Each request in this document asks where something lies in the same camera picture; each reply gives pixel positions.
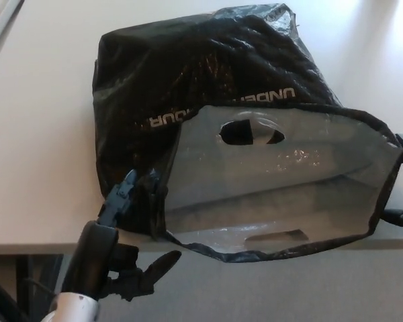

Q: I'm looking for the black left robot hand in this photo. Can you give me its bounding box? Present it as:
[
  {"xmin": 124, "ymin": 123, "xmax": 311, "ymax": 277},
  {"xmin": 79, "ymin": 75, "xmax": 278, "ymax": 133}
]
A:
[{"xmin": 60, "ymin": 169, "xmax": 183, "ymax": 301}]

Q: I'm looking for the black printed plastic shopping bag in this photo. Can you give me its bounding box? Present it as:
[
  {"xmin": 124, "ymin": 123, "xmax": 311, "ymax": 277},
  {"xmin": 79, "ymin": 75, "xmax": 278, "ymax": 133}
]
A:
[{"xmin": 93, "ymin": 2, "xmax": 403, "ymax": 264}]

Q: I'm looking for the black metal table leg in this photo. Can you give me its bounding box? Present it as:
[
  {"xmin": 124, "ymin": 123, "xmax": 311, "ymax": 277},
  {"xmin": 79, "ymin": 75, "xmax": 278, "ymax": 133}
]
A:
[{"xmin": 15, "ymin": 254, "xmax": 65, "ymax": 303}]

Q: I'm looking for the black diagonal tube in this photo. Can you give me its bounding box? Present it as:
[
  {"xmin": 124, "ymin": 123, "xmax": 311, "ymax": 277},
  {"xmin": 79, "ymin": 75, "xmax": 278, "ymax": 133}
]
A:
[{"xmin": 0, "ymin": 268, "xmax": 23, "ymax": 322}]

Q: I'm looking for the grey metal desk rail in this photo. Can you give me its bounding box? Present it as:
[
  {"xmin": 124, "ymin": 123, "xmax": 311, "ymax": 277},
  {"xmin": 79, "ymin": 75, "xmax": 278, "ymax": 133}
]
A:
[{"xmin": 0, "ymin": 0, "xmax": 26, "ymax": 60}]

